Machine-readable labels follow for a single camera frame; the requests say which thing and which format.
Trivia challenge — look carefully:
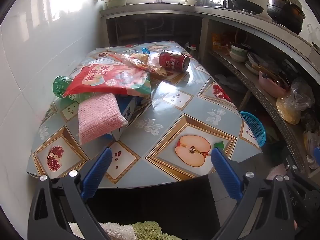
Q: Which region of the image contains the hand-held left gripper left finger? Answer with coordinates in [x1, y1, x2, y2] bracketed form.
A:
[27, 147, 113, 240]

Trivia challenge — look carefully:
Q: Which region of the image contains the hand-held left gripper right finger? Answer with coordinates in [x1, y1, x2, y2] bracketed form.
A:
[211, 147, 297, 240]

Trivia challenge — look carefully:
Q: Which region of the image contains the blue plastic wastebasket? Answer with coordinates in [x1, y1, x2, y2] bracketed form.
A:
[239, 111, 267, 147]

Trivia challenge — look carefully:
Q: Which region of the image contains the red snack bag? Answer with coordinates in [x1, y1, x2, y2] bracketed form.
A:
[62, 64, 152, 99]

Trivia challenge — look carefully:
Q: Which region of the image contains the green plastic cup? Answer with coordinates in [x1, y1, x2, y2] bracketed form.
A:
[52, 76, 97, 104]

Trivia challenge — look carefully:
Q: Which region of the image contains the clear red print wrapper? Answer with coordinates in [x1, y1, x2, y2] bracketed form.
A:
[107, 52, 155, 73]

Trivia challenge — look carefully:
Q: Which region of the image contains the red drink can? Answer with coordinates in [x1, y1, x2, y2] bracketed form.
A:
[159, 50, 190, 73]

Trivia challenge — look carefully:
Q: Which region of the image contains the white yellow plastic bag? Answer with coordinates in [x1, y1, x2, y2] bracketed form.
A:
[303, 130, 320, 155]

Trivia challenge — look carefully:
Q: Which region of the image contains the pink white plastic bag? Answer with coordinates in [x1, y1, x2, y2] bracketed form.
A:
[265, 165, 285, 180]

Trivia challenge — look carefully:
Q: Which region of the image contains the plastic bag of yellow food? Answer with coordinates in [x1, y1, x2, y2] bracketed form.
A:
[276, 77, 315, 125]

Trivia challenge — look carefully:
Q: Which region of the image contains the pink knitted cloth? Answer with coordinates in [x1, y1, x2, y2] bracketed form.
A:
[78, 93, 129, 145]

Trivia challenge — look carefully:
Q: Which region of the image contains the white fuzzy cloth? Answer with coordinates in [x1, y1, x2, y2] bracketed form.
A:
[69, 222, 137, 240]

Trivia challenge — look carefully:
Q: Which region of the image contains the blue tissue pack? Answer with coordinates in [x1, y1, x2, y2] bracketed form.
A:
[105, 94, 145, 142]

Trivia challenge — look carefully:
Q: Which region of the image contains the green fuzzy cloth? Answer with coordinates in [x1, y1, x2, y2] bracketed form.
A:
[132, 221, 175, 240]

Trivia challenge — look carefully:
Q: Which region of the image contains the metal edged shelf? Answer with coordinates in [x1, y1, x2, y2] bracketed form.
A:
[209, 49, 320, 178]

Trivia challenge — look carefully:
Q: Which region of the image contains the pink basin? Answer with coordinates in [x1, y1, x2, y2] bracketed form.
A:
[258, 71, 290, 99]

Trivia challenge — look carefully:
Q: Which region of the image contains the fruit print tablecloth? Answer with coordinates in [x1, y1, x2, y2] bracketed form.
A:
[27, 41, 263, 189]

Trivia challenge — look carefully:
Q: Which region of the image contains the bundle of kitchen utensils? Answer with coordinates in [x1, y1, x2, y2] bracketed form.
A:
[259, 64, 292, 87]

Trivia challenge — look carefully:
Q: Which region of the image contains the white crumpled plastic bag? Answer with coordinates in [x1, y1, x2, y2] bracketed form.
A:
[215, 74, 247, 92]

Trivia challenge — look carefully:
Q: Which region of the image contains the stack of white plates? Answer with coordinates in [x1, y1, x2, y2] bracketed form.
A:
[244, 52, 265, 75]

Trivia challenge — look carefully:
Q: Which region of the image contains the white green bowl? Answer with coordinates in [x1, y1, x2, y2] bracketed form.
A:
[230, 44, 250, 55]

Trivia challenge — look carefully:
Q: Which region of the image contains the orange packet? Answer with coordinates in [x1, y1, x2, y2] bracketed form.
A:
[212, 32, 229, 50]

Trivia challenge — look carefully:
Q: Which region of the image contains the black cooking pot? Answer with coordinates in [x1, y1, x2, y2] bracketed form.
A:
[266, 4, 306, 34]

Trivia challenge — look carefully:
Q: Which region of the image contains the black wok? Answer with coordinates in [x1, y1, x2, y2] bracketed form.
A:
[230, 0, 264, 15]

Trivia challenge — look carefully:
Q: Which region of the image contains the green basin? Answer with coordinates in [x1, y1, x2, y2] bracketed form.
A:
[105, 0, 128, 8]

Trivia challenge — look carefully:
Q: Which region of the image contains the concrete kitchen counter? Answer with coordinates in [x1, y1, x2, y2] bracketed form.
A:
[100, 2, 320, 65]

